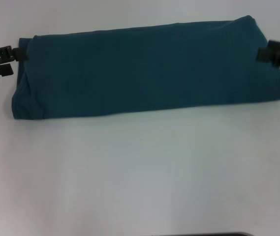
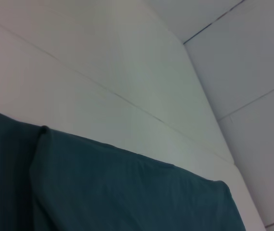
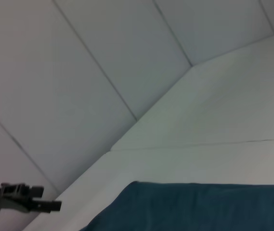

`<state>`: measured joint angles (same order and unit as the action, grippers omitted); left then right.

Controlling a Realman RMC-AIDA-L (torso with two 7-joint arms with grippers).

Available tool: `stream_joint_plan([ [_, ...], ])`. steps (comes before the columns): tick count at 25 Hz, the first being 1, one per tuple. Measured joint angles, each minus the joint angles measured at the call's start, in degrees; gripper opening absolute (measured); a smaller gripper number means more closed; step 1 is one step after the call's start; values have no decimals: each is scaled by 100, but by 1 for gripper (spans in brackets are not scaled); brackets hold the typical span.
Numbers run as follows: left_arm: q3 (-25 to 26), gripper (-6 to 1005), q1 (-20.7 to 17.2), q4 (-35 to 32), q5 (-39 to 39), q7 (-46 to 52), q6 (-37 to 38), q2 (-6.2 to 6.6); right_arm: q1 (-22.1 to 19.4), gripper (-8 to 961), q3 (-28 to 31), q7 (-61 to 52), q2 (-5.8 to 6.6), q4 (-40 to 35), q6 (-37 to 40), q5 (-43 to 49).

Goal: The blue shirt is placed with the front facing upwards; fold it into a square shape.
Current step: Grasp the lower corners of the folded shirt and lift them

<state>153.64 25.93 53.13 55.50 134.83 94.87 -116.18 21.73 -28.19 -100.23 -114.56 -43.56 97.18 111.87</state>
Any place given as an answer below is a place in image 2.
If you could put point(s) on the teal T-shirt with FREE print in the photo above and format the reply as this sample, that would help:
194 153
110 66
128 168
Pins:
115 192

